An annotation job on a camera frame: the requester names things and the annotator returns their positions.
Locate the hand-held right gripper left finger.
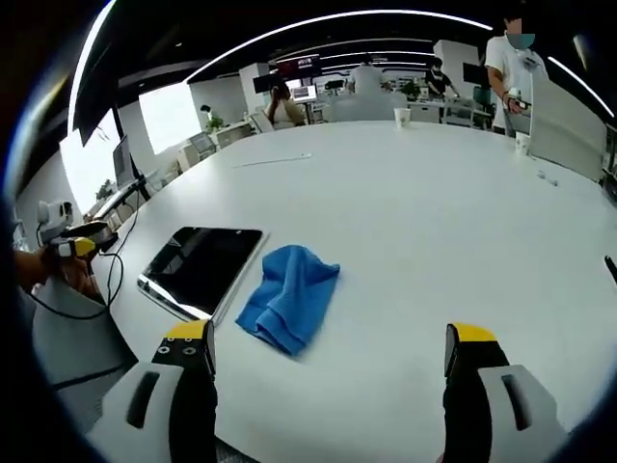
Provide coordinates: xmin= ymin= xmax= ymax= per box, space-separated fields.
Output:
xmin=85 ymin=318 xmax=219 ymax=463

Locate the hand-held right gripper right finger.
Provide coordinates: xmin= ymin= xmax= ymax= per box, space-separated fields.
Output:
xmin=442 ymin=322 xmax=571 ymax=463

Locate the black tablet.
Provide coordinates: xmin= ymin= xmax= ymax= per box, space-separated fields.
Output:
xmin=136 ymin=226 xmax=272 ymax=325

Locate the blue cleaning cloth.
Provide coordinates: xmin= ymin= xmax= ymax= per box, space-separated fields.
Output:
xmin=234 ymin=244 xmax=341 ymax=359

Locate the person's grey clothing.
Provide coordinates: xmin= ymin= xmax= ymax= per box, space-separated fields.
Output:
xmin=27 ymin=277 xmax=142 ymax=425

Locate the white desk divider panel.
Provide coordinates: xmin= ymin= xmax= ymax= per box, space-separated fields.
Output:
xmin=525 ymin=75 xmax=609 ymax=183

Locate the black cable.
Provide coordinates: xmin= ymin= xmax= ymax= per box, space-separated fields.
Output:
xmin=27 ymin=191 xmax=142 ymax=321

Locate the wall display screen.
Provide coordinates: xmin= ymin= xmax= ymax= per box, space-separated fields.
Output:
xmin=276 ymin=54 xmax=323 ymax=79

